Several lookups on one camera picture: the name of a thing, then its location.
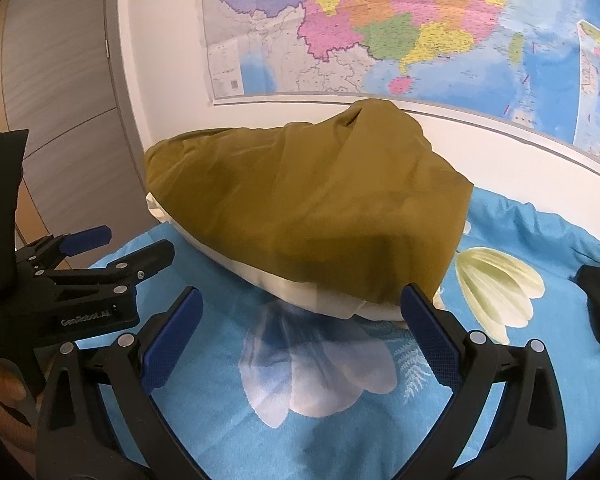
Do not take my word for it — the blue floral bedsheet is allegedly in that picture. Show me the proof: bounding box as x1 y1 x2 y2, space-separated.
72 187 600 480

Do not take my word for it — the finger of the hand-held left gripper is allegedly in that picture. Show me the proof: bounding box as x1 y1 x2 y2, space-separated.
102 239 176 286
60 225 113 257

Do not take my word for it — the grey wood-grain wardrobe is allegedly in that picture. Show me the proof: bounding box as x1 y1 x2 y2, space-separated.
0 0 131 261

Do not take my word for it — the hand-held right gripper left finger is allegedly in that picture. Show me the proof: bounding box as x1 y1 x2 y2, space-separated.
35 286 204 480

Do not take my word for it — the colourful wall map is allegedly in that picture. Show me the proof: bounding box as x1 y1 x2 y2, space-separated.
200 0 600 178

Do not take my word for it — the cream cloth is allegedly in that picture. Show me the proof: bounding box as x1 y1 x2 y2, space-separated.
146 191 416 330

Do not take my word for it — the person's left forearm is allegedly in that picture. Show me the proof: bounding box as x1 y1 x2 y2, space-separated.
0 355 43 461

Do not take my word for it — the olive green jacket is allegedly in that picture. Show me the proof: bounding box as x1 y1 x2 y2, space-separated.
144 99 476 306

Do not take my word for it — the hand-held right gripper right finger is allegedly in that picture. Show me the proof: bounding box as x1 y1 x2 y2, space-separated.
400 283 568 480

